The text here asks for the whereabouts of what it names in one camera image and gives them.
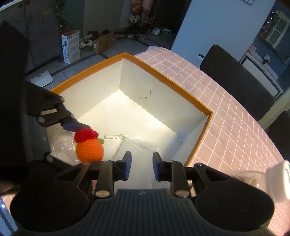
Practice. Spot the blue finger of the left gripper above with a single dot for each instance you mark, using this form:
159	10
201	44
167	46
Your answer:
74	126

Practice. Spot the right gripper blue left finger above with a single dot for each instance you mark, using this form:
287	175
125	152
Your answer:
110	172

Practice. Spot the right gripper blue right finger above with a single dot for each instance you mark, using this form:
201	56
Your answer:
172	172

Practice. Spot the orange crochet fruit toy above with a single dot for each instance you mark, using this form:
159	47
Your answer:
89	148

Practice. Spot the white bathroom scale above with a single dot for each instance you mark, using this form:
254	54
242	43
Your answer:
42	79

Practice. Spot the orange cardboard box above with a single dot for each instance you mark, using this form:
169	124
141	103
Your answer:
124	95

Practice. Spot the pink checkered tablecloth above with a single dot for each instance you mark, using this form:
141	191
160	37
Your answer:
65	204

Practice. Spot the white cardboard floor box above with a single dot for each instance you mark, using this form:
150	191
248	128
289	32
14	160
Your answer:
70	46

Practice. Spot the brown cardboard floor box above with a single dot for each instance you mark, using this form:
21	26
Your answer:
103	42

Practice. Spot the clear plastic water bottle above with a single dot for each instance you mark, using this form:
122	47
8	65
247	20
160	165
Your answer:
274	182

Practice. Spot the right black chair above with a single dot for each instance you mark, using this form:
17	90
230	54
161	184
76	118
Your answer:
279	134

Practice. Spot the black chair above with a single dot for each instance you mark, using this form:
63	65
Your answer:
279	134
237	81

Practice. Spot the left black chair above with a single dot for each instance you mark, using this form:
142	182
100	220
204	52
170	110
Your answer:
237	81

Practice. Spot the white sideboard cabinet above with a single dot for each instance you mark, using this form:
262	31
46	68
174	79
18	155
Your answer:
262	74

